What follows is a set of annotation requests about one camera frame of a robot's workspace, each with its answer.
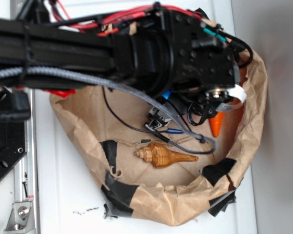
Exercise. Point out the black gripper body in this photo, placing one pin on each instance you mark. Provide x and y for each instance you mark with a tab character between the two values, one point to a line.
158	119

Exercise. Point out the blue plastic bottle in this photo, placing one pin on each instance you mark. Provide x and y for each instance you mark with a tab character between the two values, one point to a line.
166	94

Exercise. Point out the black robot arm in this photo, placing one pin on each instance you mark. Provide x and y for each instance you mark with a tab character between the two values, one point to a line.
151	48

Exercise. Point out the brown conch seashell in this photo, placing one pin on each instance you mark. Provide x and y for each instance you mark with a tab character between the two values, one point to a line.
160	156

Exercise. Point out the brown paper bag bin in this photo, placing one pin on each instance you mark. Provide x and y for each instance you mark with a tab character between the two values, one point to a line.
180	192

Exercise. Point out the orange toy carrot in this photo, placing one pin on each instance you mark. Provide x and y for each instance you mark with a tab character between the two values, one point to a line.
216	123

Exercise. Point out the aluminium extrusion rail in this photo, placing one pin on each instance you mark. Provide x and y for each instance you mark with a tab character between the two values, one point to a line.
26	170

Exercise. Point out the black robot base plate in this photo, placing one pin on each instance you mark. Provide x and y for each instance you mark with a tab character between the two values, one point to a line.
15	111

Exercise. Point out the metal corner bracket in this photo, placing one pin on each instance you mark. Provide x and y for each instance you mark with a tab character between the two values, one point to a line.
21	220

